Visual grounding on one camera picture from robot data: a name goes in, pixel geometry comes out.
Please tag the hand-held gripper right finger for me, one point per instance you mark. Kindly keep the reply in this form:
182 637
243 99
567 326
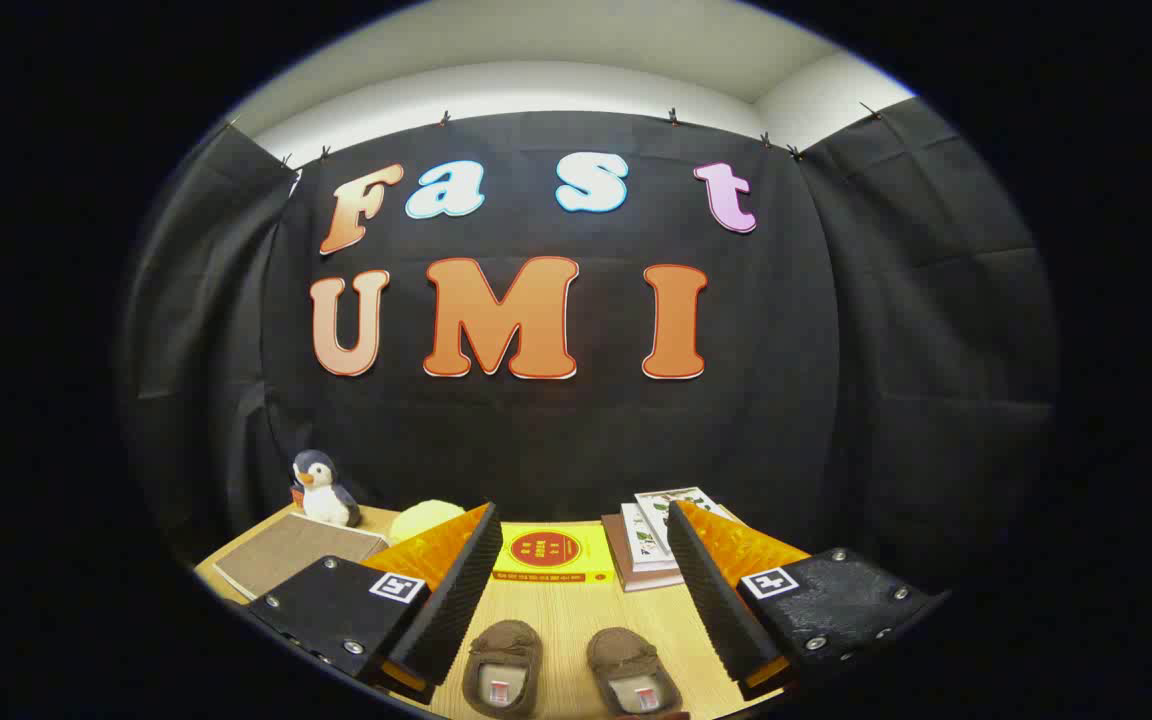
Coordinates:
716 600

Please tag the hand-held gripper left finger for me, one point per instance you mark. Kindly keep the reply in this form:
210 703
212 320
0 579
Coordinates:
456 590

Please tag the brown fuzzy shoe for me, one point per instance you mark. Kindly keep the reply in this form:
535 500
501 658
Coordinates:
631 660
503 655

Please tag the beige fabric storage box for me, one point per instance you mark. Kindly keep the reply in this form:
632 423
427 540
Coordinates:
286 555

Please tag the round yellow plush toy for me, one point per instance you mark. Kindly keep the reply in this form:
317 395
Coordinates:
421 520

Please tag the yellow book with red circle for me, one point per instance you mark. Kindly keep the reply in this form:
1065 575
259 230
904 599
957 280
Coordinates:
546 548

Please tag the white illustrated book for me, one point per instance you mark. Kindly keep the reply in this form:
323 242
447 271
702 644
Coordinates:
678 498

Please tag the penguin plush toy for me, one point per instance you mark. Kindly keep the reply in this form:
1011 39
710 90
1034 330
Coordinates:
322 500

